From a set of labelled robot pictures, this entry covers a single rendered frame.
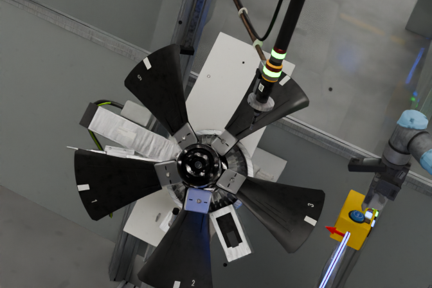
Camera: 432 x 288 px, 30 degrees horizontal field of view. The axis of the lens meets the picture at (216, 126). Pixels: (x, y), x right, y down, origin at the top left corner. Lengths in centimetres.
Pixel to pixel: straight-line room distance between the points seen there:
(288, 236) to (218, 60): 65
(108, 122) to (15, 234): 130
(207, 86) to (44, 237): 138
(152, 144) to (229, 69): 35
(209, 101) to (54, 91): 99
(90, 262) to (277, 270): 82
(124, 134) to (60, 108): 97
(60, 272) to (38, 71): 85
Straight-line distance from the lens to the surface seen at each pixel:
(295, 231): 217
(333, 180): 298
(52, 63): 326
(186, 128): 224
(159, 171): 225
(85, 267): 352
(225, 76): 250
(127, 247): 335
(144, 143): 238
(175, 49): 225
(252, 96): 207
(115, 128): 241
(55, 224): 368
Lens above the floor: 254
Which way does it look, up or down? 34 degrees down
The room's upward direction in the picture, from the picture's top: 18 degrees clockwise
